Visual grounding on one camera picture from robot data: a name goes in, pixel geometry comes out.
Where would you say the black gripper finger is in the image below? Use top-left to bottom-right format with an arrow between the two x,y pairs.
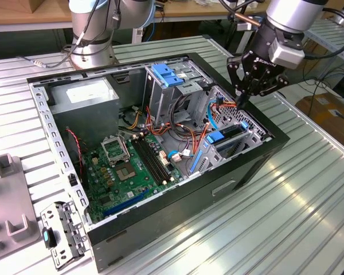
244,67 -> 290,109
226,54 -> 249,109

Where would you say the orange power wire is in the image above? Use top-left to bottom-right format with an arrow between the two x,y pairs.
217,97 -> 243,110

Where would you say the long blue data wire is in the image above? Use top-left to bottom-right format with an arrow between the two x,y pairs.
207,96 -> 223,130

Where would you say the hard disk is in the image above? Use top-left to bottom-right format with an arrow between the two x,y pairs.
189,121 -> 250,175

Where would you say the grey metal disk bay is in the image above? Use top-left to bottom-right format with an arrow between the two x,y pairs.
186,121 -> 269,178

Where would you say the cardboard box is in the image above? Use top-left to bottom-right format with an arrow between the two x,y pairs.
295,92 -> 344,144

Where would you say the metal slat table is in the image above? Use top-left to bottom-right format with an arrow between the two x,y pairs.
302,17 -> 344,81

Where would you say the blue plastic drive latch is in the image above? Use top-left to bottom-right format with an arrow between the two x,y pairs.
150,64 -> 185,88

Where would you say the wooden desk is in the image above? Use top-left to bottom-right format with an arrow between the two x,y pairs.
0,0 -> 329,55

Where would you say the grey metal drive cage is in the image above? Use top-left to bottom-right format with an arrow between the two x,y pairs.
142,63 -> 216,130

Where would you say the black RAM slot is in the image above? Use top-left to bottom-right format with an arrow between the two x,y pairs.
135,136 -> 169,185
139,135 -> 172,183
142,134 -> 175,182
131,137 -> 165,186

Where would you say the metal socket cover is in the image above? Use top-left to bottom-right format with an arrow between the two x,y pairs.
100,136 -> 131,168

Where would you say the CPU socket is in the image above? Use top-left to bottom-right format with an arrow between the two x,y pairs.
115,162 -> 139,182

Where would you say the black PC case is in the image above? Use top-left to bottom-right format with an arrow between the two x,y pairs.
26,52 -> 291,273

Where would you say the grey power supply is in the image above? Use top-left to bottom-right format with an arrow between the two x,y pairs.
47,77 -> 120,144

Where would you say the green motherboard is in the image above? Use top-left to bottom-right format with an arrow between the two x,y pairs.
81,133 -> 187,225

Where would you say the blue expansion slot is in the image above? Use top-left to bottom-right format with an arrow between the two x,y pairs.
102,188 -> 150,218

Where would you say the black case fan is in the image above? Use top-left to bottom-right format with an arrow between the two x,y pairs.
65,128 -> 89,190

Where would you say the small brown box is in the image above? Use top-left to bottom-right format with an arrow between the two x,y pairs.
28,0 -> 70,14

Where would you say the grey part rack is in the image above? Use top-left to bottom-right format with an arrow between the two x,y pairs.
0,153 -> 42,263

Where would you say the red orange wire bundle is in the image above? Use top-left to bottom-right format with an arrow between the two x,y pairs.
145,105 -> 212,157

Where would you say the short blue data wire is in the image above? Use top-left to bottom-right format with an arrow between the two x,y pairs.
166,150 -> 196,163

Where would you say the yellow black wire bundle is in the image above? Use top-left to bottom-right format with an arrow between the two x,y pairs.
119,105 -> 144,132

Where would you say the red black twisted wire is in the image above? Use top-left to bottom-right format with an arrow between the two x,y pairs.
65,128 -> 85,179

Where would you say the black cable with silver plug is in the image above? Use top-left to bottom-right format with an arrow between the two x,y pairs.
18,0 -> 124,69

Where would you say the metal bracket with blue tab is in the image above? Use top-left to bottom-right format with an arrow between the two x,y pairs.
39,200 -> 89,272

